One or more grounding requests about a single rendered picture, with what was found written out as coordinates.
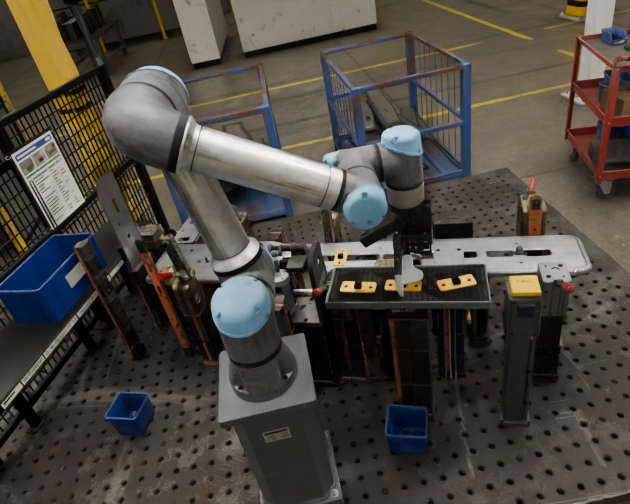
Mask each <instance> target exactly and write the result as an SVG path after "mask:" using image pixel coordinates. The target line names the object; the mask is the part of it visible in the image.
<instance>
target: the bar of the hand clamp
mask: <svg viewBox="0 0 630 504"><path fill-rule="evenodd" d="M176 234H177V232H176V231H175V230H174V229H171V228H169V229H168V230H167V235H166V236H165V235H164V234H162V235H161V237H160V238H159V240H160V242H161V244H162V245H163V247H164V249H165V251H166V253H167V254H168V256H169V258H170V260H171V261H172V263H173V265H174V267H175V268H176V270H177V271H182V270H185V272H186V273H187V275H188V277H189V279H190V276H189V269H190V266H189V264H188V262H187V260H186V258H185V257H184V255H183V253H182V251H181V249H180V247H179V245H178V243H177V242H176V240H175V238H174V237H175V236H176Z"/></svg>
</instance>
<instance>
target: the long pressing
mask: <svg viewBox="0 0 630 504"><path fill-rule="evenodd" d="M258 242H259V243H262V244H263V246H264V248H266V249H267V247H268V245H269V244H272V245H279V244H283V243H279V242H275V241H258ZM516 243H517V244H516ZM178 245H179V247H180V249H181V251H182V253H183V255H184V257H185V258H186V260H187V262H188V264H189V266H190V268H195V271H196V273H195V275H196V278H197V280H198V283H199V284H213V283H220V281H219V280H218V278H217V277H216V275H215V273H214V272H213V270H212V268H211V266H210V261H211V258H212V254H211V252H210V251H209V249H208V247H207V246H206V244H205V243H204V244H178ZM283 245H291V244H283ZM320 245H321V250H322V255H323V257H326V256H335V255H336V251H337V250H341V249H348V254H347V256H360V255H378V256H379V259H383V257H384V255H394V250H393V241H377V242H376V243H374V244H372V245H370V246H368V247H367V248H365V247H364V246H363V245H362V243H361V242H346V243H320ZM517 246H522V247H523V255H515V254H514V252H515V251H516V247H517ZM379 248H381V249H379ZM436 248H462V249H463V252H464V253H465V252H474V253H476V257H474V258H464V264H486V266H487V274H488V277H506V276H532V275H536V276H537V270H538V263H539V262H550V261H563V262H565V263H566V265H567V268H568V271H569V274H570V275H585V274H588V273H589V272H590V271H591V270H592V264H591V261H590V259H589V257H588V254H587V252H586V250H585V247H584V245H583V242H582V241H581V240H580V239H579V238H578V237H575V236H572V235H543V236H515V237H487V238H459V239H433V244H432V253H434V249H436ZM191 250H193V251H191ZM535 250H548V251H550V253H551V255H549V256H525V255H524V253H525V252H524V251H535ZM500 251H511V252H512V253H513V256H511V257H488V256H487V252H500ZM290 255H291V251H284V252H283V255H282V256H278V257H276V258H277V260H278V259H280V258H290ZM205 257H207V258H208V261H209V262H207V263H206V260H205ZM198 260H200V261H201V262H200V263H198ZM421 260H422V265H434V259H421ZM375 261H376V260H360V261H347V260H346V262H345V265H344V266H333V262H334V261H324V262H325V266H326V269H327V273H328V272H329V271H330V270H331V269H334V267H360V266H374V262H375ZM520 262H522V263H520ZM155 265H156V268H157V270H158V272H159V271H160V269H161V268H162V267H163V266H172V269H173V271H174V272H175V271H176V268H175V267H174V265H173V263H172V261H171V260H170V258H169V256H168V254H167V253H166V251H165V252H164V253H163V254H162V256H161V257H160V259H159V260H158V261H157V263H156V264H155Z"/></svg>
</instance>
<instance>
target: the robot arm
mask: <svg viewBox="0 0 630 504"><path fill-rule="evenodd" d="M102 122H103V126H104V130H105V132H106V135H107V136H108V138H109V139H110V141H111V142H112V144H113V145H114V146H115V147H116V148H117V149H118V150H119V151H121V152H122V153H124V154H125V155H127V156H128V157H130V158H132V159H134V160H136V161H138V162H141V163H143V164H146V165H148V166H151V167H154V168H157V169H161V170H162V171H163V173H164V175H165V176H166V178H167V180H168V181H169V183H170V185H171V186H172V188H173V190H174V192H175V193H176V195H177V197H178V198H179V200H180V202H181V203H182V205H183V207H184V208H185V210H186V212H187V213H188V215H189V217H190V219H191V220H192V222H193V224H194V225H195V227H196V229H197V230H198V232H199V234H200V235H201V237H202V239H203V240H204V242H205V244H206V246H207V247H208V249H209V251H210V252H211V254H212V258H211V261H210V266H211V268H212V270H213V272H214V273H215V275H216V277H217V278H218V280H219V281H220V284H221V288H218V289H217V290H216V291H215V293H214V295H213V297H212V300H211V311H212V317H213V321H214V323H215V325H216V327H217V328H218V331H219V333H220V336H221V338H222V341H223V343H224V346H225V349H226V351H227V354H228V356H229V382H230V384H231V387H232V389H233V391H234V393H235V394H236V395H237V396H238V397H239V398H241V399H243V400H245V401H249V402H265V401H269V400H272V399H274V398H277V397H278V396H280V395H282V394H283V393H285V392H286V391H287V390H288V389H289V388H290V387H291V386H292V384H293V383H294V381H295V379H296V377H297V373H298V366H297V362H296V358H295V356H294V354H293V352H292V351H291V350H290V349H289V347H288V346H287V345H286V344H285V343H284V342H283V340H282V339H281V336H280V332H279V329H278V325H277V322H276V318H275V265H274V261H273V258H272V256H271V254H270V253H269V252H268V250H267V249H266V248H264V247H263V246H261V245H260V244H259V242H258V241H257V240H256V239H255V238H252V237H248V236H247V234H246V232H245V230H244V228H243V227H242V225H241V223H240V221H239V219H238V217H237V215H236V213H235V211H234V209H233V208H232V206H231V204H230V202H229V200H228V198H227V196H226V194H225V192H224V190H223V189H222V187H221V185H220V183H219V181H218V179H220V180H224V181H227V182H231V183H234V184H238V185H241V186H245V187H249V188H252V189H256V190H259V191H263V192H266V193H270V194H274V195H277V196H281V197H284V198H288V199H291V200H295V201H299V202H302V203H306V204H309V205H313V206H316V207H320V208H323V209H327V210H331V211H334V212H337V213H341V214H344V217H345V218H346V219H347V221H348V222H349V223H350V224H351V225H352V226H354V227H356V228H359V229H363V230H362V231H361V234H360V238H359V241H360V242H361V243H362V245H363V246H364V247H365V248H367V247H368V246H370V245H372V244H374V243H376V242H377V241H379V240H381V239H383V238H385V237H386V236H388V235H390V234H392V233H393V250H394V274H395V283H396V289H397V291H398V293H399V295H400V296H401V297H403V285H404V284H408V283H412V282H417V281H420V280H422V278H423V272H422V271H421V270H419V269H417V268H415V267H414V266H413V258H412V257H411V253H414V254H421V255H431V256H432V244H433V238H434V217H432V198H424V197H425V195H424V180H423V159H422V154H423V149H422V143H421V136H420V132H419V131H418V130H417V129H416V128H414V127H412V126H406V125H401V126H394V127H392V128H391V129H387V130H385V131H384V132H383V133H382V139H381V142H380V143H376V144H373V145H367V146H362V147H357V148H351V149H346V150H342V149H341V150H338V151H336V152H332V153H328V154H325V155H324V157H323V163H322V162H318V161H315V160H312V159H309V158H305V157H302V156H299V155H296V154H292V153H289V152H286V151H283V150H279V149H276V148H273V147H270V146H266V145H263V144H260V143H256V142H253V141H250V140H247V139H243V138H240V137H237V136H234V135H230V134H227V133H224V132H221V131H217V130H214V129H211V128H208V127H204V126H201V125H198V124H197V122H196V120H195V118H194V116H193V114H192V112H191V110H190V108H189V95H188V91H187V89H186V86H185V85H184V83H183V82H182V80H181V79H180V78H179V77H178V76H177V75H176V74H174V73H173V72H171V71H170V70H168V69H165V68H163V67H158V66H145V67H142V68H139V69H137V70H135V71H133V72H131V73H130V74H128V75H127V76H126V77H125V78H124V79H123V81H122V83H121V84H120V86H119V87H118V88H117V89H116V90H115V91H113V92H112V93H111V95H110V96H109V97H108V99H107V100H106V102H105V104H104V108H103V113H102ZM383 181H386V187H387V197H388V203H389V207H390V210H391V212H392V213H390V214H388V215H387V216H386V213H387V201H386V195H385V192H384V190H383V189H382V187H381V185H380V182H383ZM429 247H430V250H426V249H429ZM403 253H404V256H403ZM403 258H404V259H403ZM403 268H404V269H403Z"/></svg>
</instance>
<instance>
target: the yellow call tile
mask: <svg viewBox="0 0 630 504"><path fill-rule="evenodd" d="M509 284H510V289H511V294H512V296H541V289H540V285H539V282H538V278H537V276H536V275H532V276H509Z"/></svg>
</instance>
